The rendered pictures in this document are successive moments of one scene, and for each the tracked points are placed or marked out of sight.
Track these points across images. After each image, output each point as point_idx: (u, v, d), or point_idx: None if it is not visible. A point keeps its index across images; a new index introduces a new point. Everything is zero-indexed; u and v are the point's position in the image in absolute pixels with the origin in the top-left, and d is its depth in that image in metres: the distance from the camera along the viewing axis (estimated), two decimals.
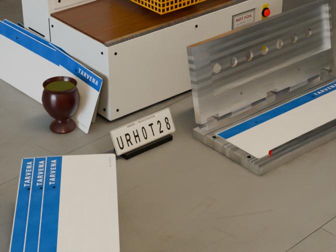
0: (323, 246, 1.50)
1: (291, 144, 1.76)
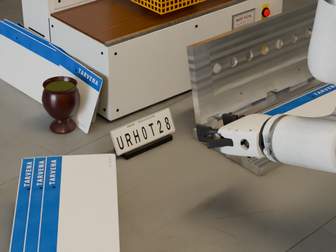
0: (323, 246, 1.50)
1: None
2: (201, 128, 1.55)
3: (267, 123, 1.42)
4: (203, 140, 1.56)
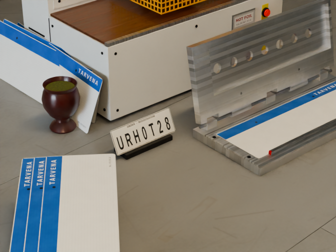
0: (323, 246, 1.50)
1: (291, 144, 1.76)
2: None
3: None
4: None
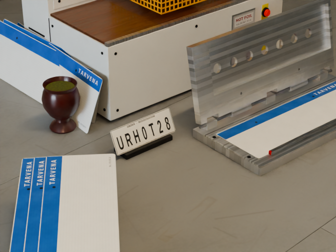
0: (323, 246, 1.50)
1: (291, 144, 1.76)
2: None
3: None
4: None
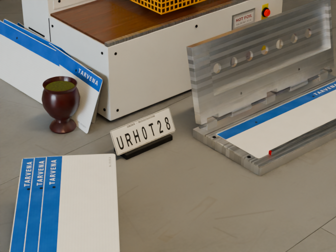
0: (323, 246, 1.50)
1: (291, 144, 1.76)
2: None
3: None
4: None
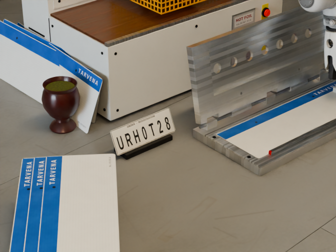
0: (323, 246, 1.50)
1: (291, 144, 1.76)
2: None
3: (323, 22, 1.88)
4: None
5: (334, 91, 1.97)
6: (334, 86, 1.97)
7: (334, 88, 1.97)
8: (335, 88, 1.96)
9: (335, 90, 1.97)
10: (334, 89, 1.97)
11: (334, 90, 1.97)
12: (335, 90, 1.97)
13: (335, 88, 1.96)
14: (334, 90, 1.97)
